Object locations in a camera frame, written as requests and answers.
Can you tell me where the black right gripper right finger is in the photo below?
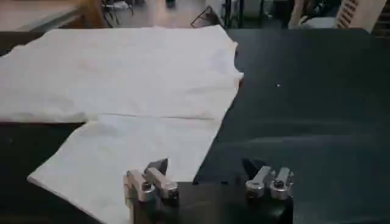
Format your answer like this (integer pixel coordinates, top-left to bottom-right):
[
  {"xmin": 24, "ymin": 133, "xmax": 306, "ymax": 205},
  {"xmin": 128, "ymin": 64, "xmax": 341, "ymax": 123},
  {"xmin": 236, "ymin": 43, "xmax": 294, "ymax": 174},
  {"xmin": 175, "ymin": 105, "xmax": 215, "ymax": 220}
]
[{"xmin": 241, "ymin": 158, "xmax": 294, "ymax": 201}]

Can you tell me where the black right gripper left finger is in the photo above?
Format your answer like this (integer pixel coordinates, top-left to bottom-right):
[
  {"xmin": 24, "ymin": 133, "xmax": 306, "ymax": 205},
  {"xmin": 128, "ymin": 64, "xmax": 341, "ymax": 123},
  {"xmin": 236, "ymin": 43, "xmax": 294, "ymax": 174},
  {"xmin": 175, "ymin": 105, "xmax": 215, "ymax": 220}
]
[{"xmin": 126, "ymin": 158, "xmax": 180, "ymax": 203}]

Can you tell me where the white shirt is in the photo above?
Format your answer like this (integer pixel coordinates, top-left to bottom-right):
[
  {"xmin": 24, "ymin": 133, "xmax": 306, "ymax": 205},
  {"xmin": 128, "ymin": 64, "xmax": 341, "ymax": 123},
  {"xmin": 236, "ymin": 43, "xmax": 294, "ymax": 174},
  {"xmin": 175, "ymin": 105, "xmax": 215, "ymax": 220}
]
[{"xmin": 0, "ymin": 24, "xmax": 244, "ymax": 224}]

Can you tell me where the black chair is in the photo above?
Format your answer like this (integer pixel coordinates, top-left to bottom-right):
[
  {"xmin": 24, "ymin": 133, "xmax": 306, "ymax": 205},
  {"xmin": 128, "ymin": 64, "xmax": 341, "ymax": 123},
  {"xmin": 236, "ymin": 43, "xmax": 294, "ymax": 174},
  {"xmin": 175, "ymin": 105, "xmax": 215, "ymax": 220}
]
[{"xmin": 102, "ymin": 0, "xmax": 135, "ymax": 28}]

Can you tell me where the white slatted chair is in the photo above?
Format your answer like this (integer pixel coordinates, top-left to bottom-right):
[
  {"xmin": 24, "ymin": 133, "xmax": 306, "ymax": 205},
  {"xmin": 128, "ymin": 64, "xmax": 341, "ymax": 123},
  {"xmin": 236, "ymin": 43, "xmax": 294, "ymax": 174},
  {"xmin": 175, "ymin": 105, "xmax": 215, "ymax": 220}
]
[{"xmin": 335, "ymin": 0, "xmax": 388, "ymax": 33}]

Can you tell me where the wooden table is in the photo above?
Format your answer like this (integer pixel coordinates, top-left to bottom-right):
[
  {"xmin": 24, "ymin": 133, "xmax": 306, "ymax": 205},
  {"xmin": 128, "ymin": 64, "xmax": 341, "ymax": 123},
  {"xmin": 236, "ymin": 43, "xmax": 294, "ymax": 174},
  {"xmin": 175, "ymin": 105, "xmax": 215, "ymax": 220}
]
[{"xmin": 0, "ymin": 0, "xmax": 106, "ymax": 32}]

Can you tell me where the black metal frame stand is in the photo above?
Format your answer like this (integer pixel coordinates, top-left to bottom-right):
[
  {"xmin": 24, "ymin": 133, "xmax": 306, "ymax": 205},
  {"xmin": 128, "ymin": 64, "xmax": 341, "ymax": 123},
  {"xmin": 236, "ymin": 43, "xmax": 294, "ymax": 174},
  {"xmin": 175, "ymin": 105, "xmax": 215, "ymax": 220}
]
[{"xmin": 190, "ymin": 5, "xmax": 225, "ymax": 29}]

